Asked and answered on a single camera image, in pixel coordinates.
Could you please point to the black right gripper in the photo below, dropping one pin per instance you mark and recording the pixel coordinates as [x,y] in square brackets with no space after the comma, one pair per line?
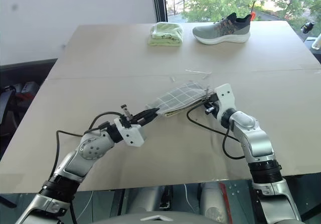
[212,107]

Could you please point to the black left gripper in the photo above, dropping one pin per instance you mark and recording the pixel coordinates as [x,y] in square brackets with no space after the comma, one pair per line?
[126,122]

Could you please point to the grey plaid pouch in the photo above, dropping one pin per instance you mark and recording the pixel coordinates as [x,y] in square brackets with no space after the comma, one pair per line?
[178,96]

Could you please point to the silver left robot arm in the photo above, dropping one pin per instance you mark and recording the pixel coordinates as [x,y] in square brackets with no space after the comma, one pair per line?
[90,148]

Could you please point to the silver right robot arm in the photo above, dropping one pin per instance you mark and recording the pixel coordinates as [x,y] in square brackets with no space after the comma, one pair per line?
[255,143]

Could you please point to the short clear plastic strip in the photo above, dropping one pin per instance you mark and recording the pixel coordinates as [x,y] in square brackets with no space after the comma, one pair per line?
[206,75]

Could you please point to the grey knit sneaker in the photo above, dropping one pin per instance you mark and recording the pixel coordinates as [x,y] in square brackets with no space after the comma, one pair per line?
[218,31]

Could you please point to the folded light green towel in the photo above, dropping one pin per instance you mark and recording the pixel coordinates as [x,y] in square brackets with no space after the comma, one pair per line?
[165,34]

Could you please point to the grey rounded robot leg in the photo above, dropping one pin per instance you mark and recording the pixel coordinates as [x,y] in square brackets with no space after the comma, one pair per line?
[213,201]
[146,199]

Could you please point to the grey robot chest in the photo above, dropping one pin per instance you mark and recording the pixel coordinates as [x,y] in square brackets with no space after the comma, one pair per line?
[155,219]

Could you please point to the red strip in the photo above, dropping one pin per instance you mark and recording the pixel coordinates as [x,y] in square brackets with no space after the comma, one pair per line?
[225,204]

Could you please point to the red and grey box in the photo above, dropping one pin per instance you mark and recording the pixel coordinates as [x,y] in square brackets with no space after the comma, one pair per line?
[27,91]

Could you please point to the small black device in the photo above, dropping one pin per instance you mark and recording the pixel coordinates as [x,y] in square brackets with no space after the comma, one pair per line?
[308,27]

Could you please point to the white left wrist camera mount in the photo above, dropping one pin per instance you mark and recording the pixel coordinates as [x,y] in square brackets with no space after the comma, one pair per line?
[134,134]

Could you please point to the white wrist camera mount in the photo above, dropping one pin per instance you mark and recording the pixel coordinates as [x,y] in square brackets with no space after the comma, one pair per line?
[134,134]
[227,98]

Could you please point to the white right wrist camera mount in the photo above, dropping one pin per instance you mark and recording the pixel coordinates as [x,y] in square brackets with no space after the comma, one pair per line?
[227,98]

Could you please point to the black window frame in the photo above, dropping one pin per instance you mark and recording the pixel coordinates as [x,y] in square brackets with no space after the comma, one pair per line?
[160,3]

